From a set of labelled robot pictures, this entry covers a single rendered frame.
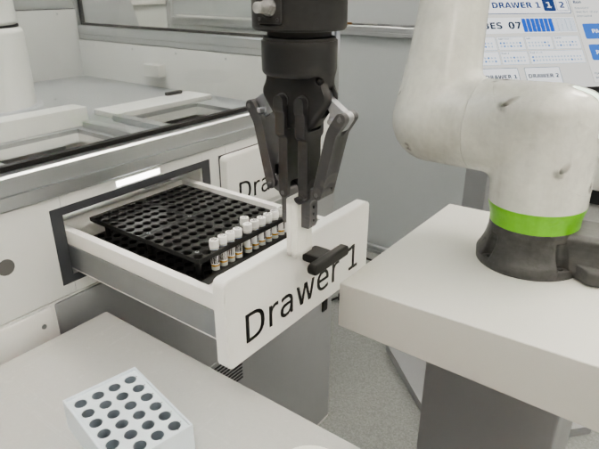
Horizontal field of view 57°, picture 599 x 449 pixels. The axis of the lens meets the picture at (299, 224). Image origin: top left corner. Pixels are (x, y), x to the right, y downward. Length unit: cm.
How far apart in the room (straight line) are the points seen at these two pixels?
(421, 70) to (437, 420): 55
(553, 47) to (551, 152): 80
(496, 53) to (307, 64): 95
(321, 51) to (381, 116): 197
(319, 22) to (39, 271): 50
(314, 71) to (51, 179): 40
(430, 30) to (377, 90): 167
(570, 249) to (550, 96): 21
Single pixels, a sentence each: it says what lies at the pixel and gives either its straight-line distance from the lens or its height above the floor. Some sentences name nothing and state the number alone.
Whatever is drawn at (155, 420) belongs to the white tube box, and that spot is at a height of 80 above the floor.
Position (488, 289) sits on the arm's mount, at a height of 84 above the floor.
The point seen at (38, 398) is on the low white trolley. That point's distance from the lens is 74.
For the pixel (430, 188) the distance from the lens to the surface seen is 246.
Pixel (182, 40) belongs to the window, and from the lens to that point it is 92.
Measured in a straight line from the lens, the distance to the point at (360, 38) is 251.
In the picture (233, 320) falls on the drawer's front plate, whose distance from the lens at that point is 59.
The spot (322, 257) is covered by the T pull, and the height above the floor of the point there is 91.
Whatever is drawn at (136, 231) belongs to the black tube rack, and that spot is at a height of 90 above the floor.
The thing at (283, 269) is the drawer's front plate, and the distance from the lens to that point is 63.
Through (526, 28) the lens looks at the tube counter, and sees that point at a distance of 152.
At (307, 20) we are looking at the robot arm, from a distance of 52.
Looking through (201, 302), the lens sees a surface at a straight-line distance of 63.
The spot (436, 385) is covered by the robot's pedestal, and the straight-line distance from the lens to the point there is 92.
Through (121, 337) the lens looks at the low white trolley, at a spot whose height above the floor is 76.
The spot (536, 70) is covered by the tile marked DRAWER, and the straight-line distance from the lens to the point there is 147.
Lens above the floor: 120
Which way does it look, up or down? 24 degrees down
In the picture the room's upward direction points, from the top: straight up
